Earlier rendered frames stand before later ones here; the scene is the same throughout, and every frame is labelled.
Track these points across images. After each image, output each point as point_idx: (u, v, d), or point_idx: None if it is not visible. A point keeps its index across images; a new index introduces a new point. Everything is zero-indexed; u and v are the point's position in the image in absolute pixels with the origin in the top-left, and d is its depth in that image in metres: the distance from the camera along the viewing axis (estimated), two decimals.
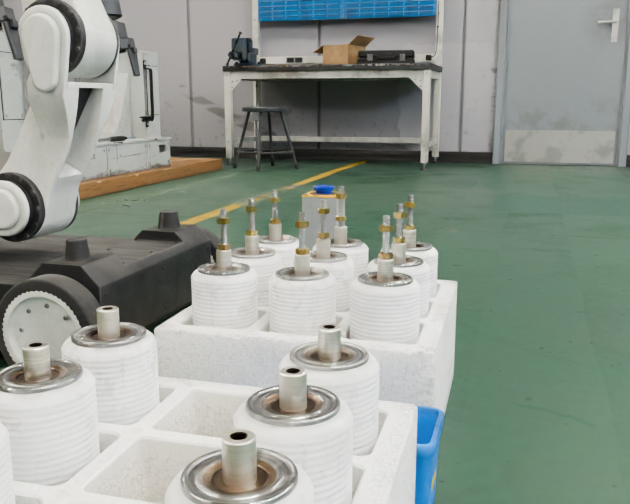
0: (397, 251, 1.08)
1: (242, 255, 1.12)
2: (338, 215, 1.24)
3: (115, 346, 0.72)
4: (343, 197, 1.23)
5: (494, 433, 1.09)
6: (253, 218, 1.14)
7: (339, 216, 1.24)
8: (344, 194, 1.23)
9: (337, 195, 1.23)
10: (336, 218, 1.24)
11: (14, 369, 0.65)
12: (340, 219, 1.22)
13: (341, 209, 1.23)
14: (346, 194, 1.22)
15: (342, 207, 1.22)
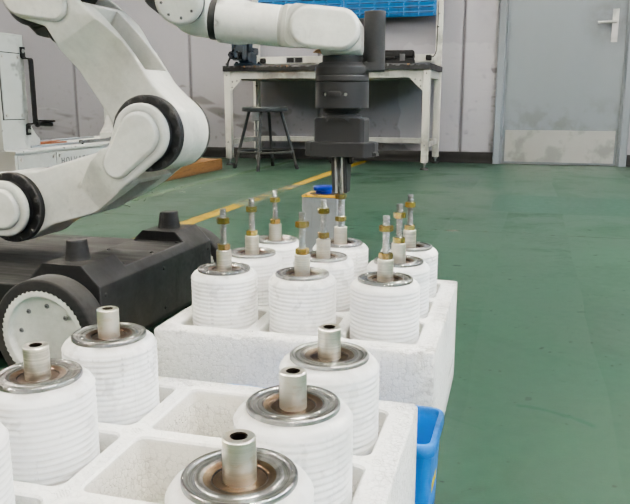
0: (397, 251, 1.08)
1: (242, 255, 1.12)
2: (345, 216, 1.23)
3: (115, 346, 0.72)
4: (342, 198, 1.21)
5: (494, 433, 1.09)
6: (253, 218, 1.14)
7: (345, 217, 1.23)
8: (341, 195, 1.21)
9: (346, 196, 1.22)
10: (346, 219, 1.23)
11: (14, 369, 0.65)
12: (337, 217, 1.24)
13: (342, 210, 1.22)
14: (337, 195, 1.22)
15: (338, 207, 1.23)
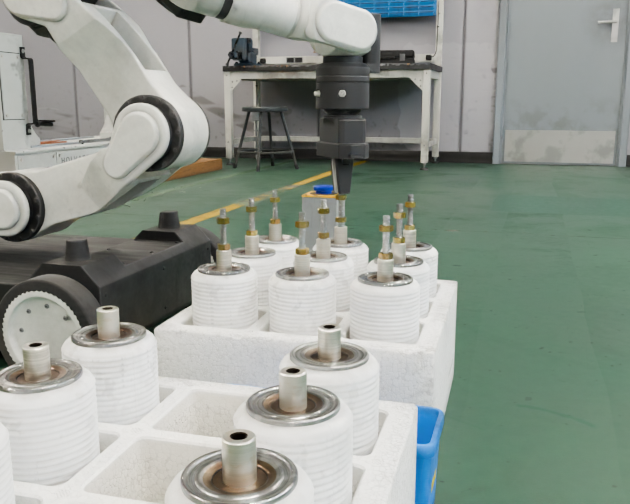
0: (397, 251, 1.08)
1: (242, 255, 1.12)
2: (345, 217, 1.23)
3: (115, 346, 0.72)
4: (342, 199, 1.21)
5: (494, 433, 1.09)
6: (253, 218, 1.14)
7: (345, 218, 1.23)
8: (341, 196, 1.21)
9: (346, 197, 1.22)
10: (346, 220, 1.23)
11: (14, 369, 0.65)
12: (337, 218, 1.24)
13: (343, 211, 1.22)
14: (337, 196, 1.22)
15: (338, 208, 1.23)
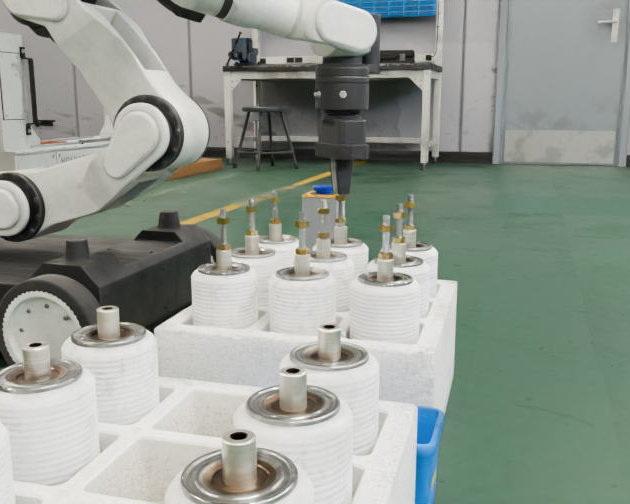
0: (397, 251, 1.08)
1: (242, 255, 1.12)
2: (339, 217, 1.24)
3: (115, 346, 0.72)
4: (344, 198, 1.23)
5: (494, 433, 1.09)
6: (253, 218, 1.14)
7: (340, 217, 1.24)
8: (345, 195, 1.23)
9: (338, 197, 1.23)
10: (337, 220, 1.24)
11: (14, 369, 0.65)
12: (338, 220, 1.22)
13: (341, 211, 1.23)
14: (345, 196, 1.22)
15: (342, 209, 1.22)
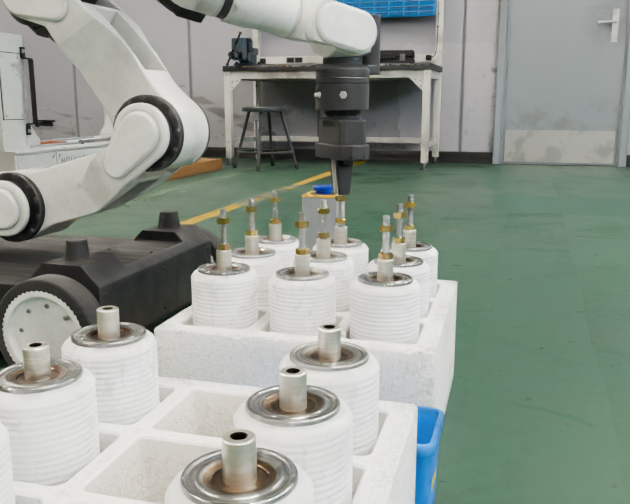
0: (397, 251, 1.08)
1: (242, 255, 1.12)
2: (337, 219, 1.22)
3: (115, 346, 0.72)
4: (336, 199, 1.23)
5: (494, 433, 1.09)
6: (253, 218, 1.14)
7: (336, 219, 1.23)
8: (336, 196, 1.23)
9: (338, 199, 1.22)
10: (338, 222, 1.22)
11: (14, 369, 0.65)
12: (346, 220, 1.23)
13: (338, 212, 1.23)
14: (340, 196, 1.23)
15: (342, 209, 1.23)
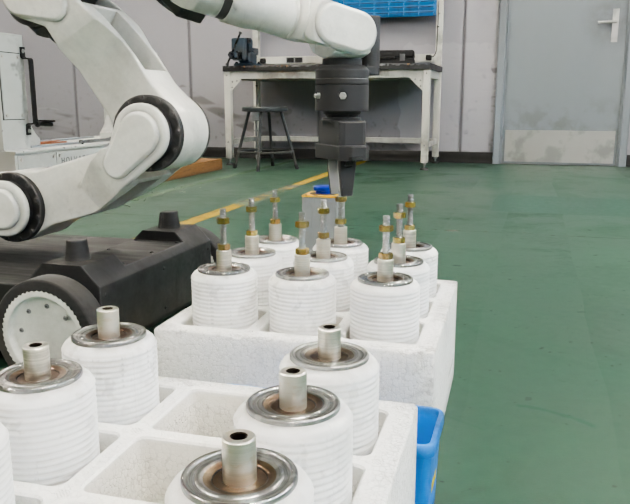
0: (397, 251, 1.08)
1: (242, 255, 1.12)
2: (345, 219, 1.23)
3: (115, 346, 0.72)
4: (341, 201, 1.21)
5: (494, 433, 1.09)
6: (253, 218, 1.14)
7: (344, 220, 1.22)
8: (340, 198, 1.21)
9: (346, 199, 1.22)
10: (346, 222, 1.23)
11: (14, 369, 0.65)
12: (337, 220, 1.24)
13: (342, 213, 1.22)
14: (336, 198, 1.22)
15: (338, 210, 1.23)
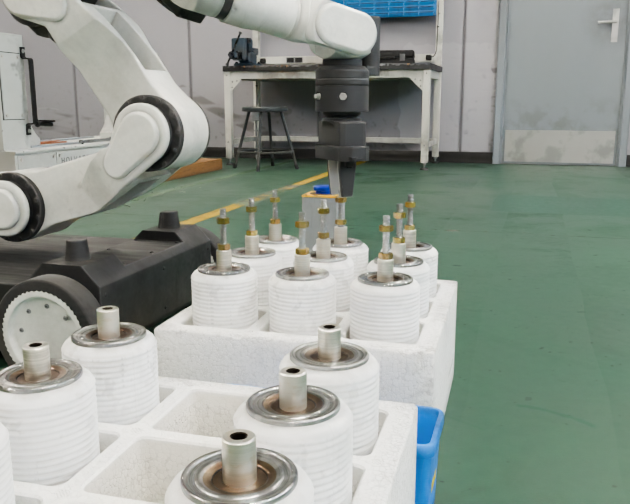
0: (397, 251, 1.08)
1: (242, 255, 1.12)
2: None
3: (115, 346, 0.72)
4: (345, 200, 1.23)
5: (494, 433, 1.09)
6: (253, 218, 1.14)
7: (341, 219, 1.24)
8: (345, 197, 1.23)
9: (339, 199, 1.23)
10: (338, 222, 1.24)
11: (14, 369, 0.65)
12: (337, 222, 1.22)
13: (342, 213, 1.23)
14: (345, 198, 1.22)
15: (341, 211, 1.22)
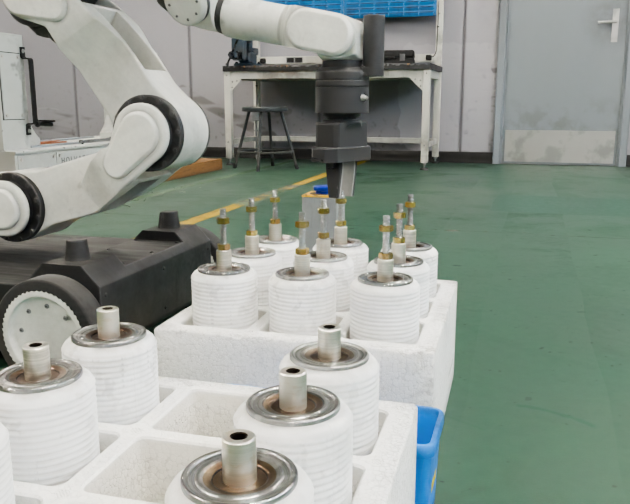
0: (397, 251, 1.08)
1: (242, 255, 1.12)
2: (344, 221, 1.22)
3: (115, 346, 0.72)
4: (339, 203, 1.22)
5: (494, 433, 1.09)
6: (253, 218, 1.14)
7: (343, 222, 1.22)
8: (339, 199, 1.22)
9: (345, 201, 1.22)
10: (346, 224, 1.23)
11: (14, 369, 0.65)
12: (339, 222, 1.24)
13: (341, 215, 1.22)
14: (336, 199, 1.22)
15: (338, 212, 1.23)
